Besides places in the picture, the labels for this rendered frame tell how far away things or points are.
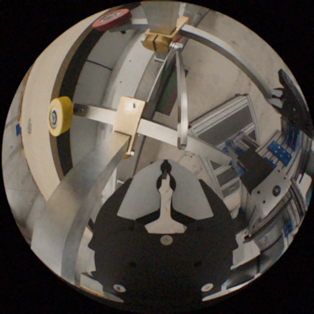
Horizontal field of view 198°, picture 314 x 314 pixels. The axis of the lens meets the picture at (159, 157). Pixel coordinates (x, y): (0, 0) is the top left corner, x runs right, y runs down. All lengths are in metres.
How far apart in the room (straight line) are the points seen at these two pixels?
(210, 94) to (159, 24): 1.02
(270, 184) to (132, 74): 0.57
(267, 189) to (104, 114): 0.43
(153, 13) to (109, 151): 0.22
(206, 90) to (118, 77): 0.86
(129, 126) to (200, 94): 0.95
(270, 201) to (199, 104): 0.99
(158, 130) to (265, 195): 0.31
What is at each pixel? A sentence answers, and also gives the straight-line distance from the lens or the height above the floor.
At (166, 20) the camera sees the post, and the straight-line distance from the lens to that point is 0.18.
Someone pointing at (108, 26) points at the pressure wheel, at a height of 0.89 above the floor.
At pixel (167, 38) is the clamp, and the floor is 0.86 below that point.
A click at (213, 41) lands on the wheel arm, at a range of 0.25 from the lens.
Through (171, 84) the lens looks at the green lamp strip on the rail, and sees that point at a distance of 0.33.
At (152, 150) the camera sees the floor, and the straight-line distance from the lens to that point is 1.15.
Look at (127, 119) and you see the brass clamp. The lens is 0.20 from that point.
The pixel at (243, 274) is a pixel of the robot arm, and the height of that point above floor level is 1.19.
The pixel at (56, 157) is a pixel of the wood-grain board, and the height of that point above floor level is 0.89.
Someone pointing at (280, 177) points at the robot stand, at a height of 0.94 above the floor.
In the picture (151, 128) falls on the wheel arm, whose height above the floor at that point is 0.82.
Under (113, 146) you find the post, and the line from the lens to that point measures 0.16.
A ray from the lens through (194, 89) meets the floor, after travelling 1.08.
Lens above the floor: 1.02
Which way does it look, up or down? 60 degrees down
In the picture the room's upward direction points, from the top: 175 degrees counter-clockwise
